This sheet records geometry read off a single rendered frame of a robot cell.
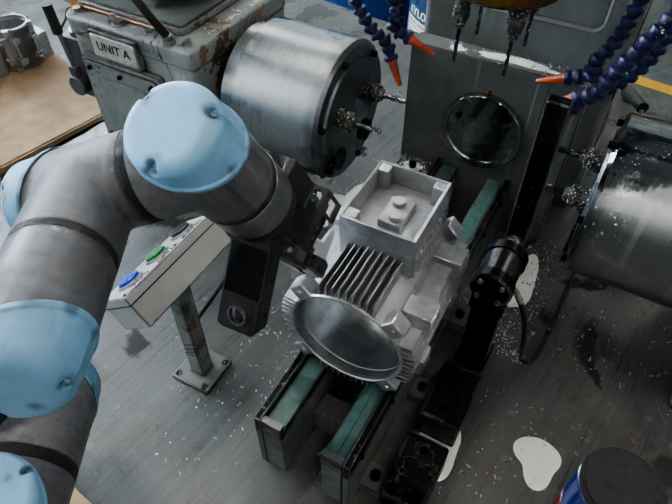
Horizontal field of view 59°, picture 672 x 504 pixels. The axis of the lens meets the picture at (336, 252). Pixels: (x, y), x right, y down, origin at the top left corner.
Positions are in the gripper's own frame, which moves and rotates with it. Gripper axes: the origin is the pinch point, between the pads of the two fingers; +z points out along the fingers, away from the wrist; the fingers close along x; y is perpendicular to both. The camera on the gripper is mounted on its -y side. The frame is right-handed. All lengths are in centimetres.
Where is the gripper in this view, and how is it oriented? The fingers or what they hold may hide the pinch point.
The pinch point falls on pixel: (308, 272)
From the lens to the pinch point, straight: 72.4
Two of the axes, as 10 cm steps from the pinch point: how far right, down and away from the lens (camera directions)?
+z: 2.5, 2.6, 9.3
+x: -8.7, -3.6, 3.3
